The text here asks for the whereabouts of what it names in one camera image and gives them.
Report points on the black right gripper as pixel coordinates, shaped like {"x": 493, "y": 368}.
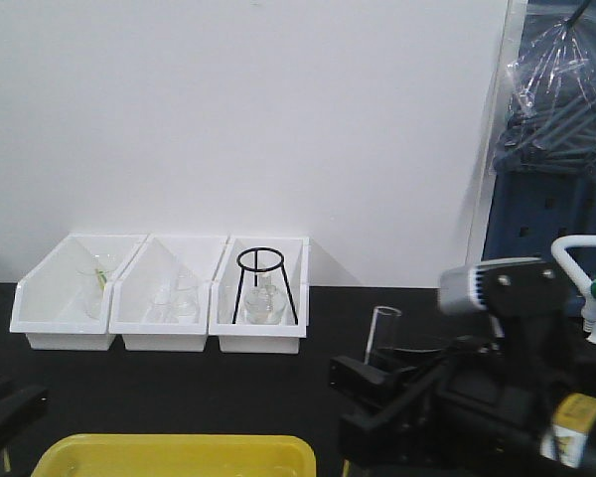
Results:
{"x": 468, "y": 404}

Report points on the tall clear test tube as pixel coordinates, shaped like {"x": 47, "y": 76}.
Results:
{"x": 383, "y": 330}

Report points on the robot arm with yellow label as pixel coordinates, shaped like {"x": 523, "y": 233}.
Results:
{"x": 583, "y": 427}

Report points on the yellow plastic tray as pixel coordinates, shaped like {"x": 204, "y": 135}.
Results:
{"x": 99, "y": 454}

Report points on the left white storage bin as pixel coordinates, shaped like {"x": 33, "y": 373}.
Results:
{"x": 46, "y": 308}

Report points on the white storage bin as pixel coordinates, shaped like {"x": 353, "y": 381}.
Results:
{"x": 156, "y": 263}
{"x": 247, "y": 338}
{"x": 46, "y": 308}

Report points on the glass flask in right bin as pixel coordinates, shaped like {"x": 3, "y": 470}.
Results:
{"x": 264, "y": 303}

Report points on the right white storage bin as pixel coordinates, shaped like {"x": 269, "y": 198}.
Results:
{"x": 247, "y": 338}

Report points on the middle white storage bin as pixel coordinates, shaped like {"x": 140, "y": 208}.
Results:
{"x": 156, "y": 263}

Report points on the glassware in middle bin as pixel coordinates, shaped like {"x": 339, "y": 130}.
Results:
{"x": 176, "y": 302}

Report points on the blue pegboard drying rack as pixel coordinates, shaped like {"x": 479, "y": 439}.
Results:
{"x": 530, "y": 211}

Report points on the white lab faucet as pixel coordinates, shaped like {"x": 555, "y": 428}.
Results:
{"x": 585, "y": 285}

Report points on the plastic bag of pegs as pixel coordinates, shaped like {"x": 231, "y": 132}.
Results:
{"x": 551, "y": 123}

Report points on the black wire tripod stand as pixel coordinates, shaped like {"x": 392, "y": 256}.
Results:
{"x": 257, "y": 260}

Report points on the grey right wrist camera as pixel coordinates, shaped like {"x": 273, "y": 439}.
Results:
{"x": 525, "y": 295}

